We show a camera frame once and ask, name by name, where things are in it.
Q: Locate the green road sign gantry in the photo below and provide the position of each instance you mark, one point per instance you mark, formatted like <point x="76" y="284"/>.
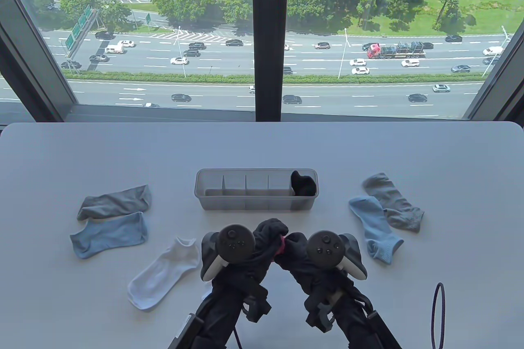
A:
<point x="77" y="28"/>

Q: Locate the black sock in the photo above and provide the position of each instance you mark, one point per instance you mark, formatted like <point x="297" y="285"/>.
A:
<point x="308" y="189"/>
<point x="301" y="179"/>

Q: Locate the grey sock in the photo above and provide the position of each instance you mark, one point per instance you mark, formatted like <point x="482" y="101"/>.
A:
<point x="114" y="201"/>
<point x="389" y="197"/>

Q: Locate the grey hand controller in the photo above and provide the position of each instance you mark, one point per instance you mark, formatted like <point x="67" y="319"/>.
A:
<point x="235" y="242"/>
<point x="325" y="248"/>

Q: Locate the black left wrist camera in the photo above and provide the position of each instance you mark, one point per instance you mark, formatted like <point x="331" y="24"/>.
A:
<point x="258" y="308"/>

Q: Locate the light blue sock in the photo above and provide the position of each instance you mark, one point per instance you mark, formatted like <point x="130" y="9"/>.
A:
<point x="374" y="230"/>
<point x="108" y="234"/>

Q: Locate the dark window frame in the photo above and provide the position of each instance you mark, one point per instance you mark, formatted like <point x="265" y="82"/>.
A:
<point x="268" y="38"/>

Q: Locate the person's right hand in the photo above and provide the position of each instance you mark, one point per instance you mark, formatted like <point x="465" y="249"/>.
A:
<point x="311" y="283"/>

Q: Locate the black left forearm module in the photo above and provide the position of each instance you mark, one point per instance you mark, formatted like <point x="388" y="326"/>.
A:
<point x="186" y="332"/>

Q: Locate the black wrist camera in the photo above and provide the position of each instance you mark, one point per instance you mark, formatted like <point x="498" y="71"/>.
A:
<point x="321" y="314"/>
<point x="258" y="308"/>

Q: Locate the clear plastic divided organizer box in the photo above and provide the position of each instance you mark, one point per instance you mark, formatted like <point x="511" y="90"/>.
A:
<point x="245" y="201"/>

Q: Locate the person's left hand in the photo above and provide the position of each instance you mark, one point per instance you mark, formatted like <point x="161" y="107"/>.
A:
<point x="262" y="251"/>

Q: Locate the black right forearm module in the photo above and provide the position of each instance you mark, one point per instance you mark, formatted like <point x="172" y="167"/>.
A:
<point x="385" y="330"/>

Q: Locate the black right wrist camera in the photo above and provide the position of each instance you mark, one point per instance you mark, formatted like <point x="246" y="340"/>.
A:
<point x="321" y="314"/>

